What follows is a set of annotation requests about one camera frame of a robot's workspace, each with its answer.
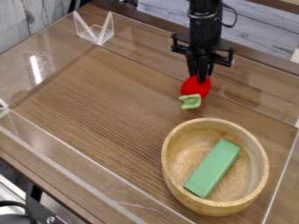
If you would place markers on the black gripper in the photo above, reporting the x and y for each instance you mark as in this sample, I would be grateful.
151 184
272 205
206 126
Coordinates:
201 45

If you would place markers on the red plush strawberry toy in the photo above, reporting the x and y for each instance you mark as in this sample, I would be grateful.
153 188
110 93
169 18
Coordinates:
194 92

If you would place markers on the clear acrylic tray walls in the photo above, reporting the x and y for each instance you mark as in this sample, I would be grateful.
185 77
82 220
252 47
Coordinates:
90 109

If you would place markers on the wooden bowl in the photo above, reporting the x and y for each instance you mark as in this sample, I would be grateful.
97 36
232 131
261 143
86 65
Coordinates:
187 145

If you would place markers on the green rectangular block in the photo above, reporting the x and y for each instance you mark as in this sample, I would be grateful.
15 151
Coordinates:
213 168

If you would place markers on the clear acrylic corner bracket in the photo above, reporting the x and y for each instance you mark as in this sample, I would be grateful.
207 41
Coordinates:
95 34

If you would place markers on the black metal table bracket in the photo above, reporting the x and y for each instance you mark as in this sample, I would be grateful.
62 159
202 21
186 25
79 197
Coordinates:
41 214

